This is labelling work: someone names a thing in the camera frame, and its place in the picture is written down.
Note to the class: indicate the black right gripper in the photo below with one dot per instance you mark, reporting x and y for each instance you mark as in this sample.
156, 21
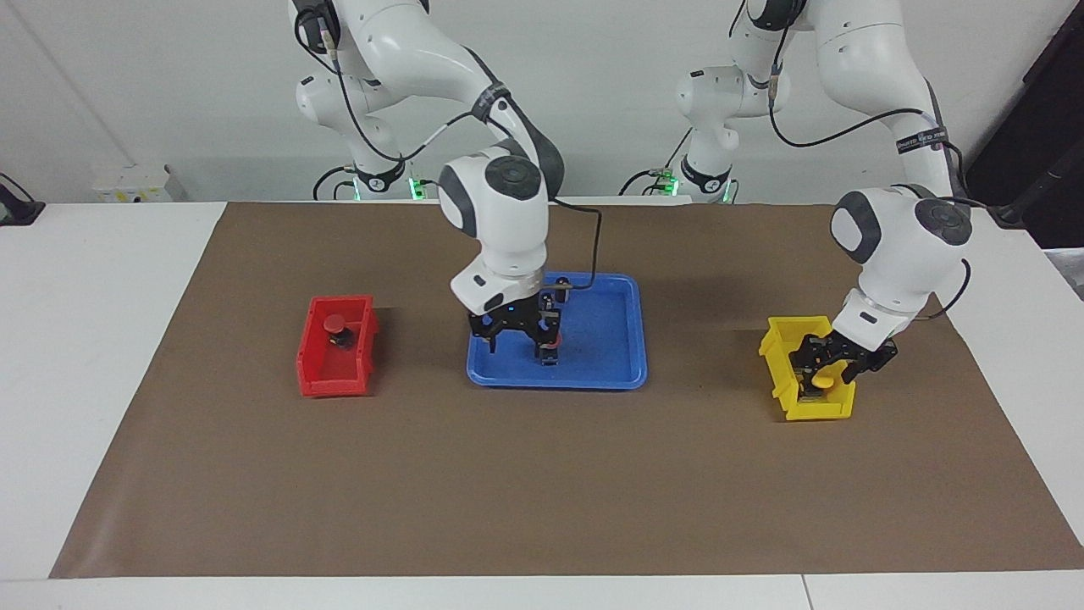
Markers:
517, 313

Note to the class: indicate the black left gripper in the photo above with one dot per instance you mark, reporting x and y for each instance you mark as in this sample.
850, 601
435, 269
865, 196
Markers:
855, 352

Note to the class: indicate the yellow push button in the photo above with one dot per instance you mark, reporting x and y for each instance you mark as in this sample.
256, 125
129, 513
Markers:
821, 383

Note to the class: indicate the red push button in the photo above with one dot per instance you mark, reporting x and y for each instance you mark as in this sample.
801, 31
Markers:
552, 347
335, 322

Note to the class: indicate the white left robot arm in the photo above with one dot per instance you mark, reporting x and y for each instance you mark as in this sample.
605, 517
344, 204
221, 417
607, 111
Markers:
898, 246

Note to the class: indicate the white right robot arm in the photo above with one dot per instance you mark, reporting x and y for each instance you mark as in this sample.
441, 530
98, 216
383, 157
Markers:
500, 229

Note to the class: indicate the blue plastic tray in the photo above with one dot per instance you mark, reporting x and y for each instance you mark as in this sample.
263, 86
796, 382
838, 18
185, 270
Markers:
601, 339

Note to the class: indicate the yellow plastic bin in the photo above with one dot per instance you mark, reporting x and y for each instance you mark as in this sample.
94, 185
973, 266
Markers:
821, 413

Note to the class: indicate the brown paper mat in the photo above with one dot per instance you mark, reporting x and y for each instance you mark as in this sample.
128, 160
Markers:
542, 474

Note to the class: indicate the red plastic bin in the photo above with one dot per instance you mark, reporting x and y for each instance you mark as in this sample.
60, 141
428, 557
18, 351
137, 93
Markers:
339, 386

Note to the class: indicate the black stand with clamp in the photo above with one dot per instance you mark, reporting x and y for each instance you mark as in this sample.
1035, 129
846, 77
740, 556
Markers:
1046, 178

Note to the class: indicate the black background panel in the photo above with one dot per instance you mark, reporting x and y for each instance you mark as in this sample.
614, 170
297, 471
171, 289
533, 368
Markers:
1050, 102

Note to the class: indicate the white power box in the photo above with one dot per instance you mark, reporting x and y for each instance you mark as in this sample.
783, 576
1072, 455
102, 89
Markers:
135, 185

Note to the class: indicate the black table clamp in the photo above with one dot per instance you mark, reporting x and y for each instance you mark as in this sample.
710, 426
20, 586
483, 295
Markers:
17, 212

